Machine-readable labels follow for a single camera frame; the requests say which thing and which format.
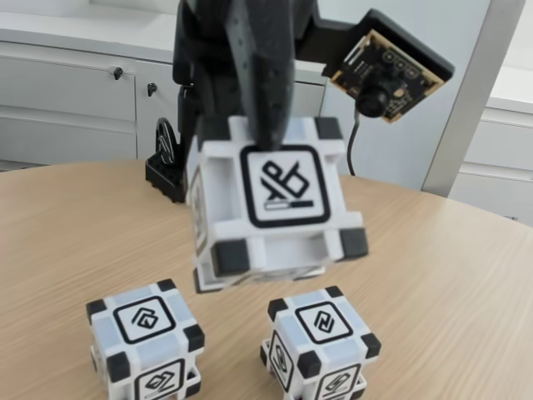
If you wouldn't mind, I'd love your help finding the grey metal post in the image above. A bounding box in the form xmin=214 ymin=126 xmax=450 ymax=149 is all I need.
xmin=420 ymin=0 xmax=526 ymax=199

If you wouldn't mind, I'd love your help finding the white cube with crossed symbol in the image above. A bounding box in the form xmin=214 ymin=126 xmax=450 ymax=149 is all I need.
xmin=185 ymin=115 xmax=371 ymax=295

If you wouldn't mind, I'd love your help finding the camera board on black mount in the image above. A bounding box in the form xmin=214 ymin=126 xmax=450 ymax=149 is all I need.
xmin=293 ymin=7 xmax=456 ymax=125

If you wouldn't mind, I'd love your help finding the white cube with house symbol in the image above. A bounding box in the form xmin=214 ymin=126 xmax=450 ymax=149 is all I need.
xmin=85 ymin=278 xmax=205 ymax=400

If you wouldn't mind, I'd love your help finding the black table clamp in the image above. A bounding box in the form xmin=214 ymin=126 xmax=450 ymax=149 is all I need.
xmin=144 ymin=117 xmax=191 ymax=204

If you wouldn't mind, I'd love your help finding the white cube with lightning symbol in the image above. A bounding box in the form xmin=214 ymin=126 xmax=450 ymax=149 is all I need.
xmin=260 ymin=285 xmax=382 ymax=400

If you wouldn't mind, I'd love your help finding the white drawer cabinet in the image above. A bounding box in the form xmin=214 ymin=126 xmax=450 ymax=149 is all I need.
xmin=449 ymin=95 xmax=533 ymax=222

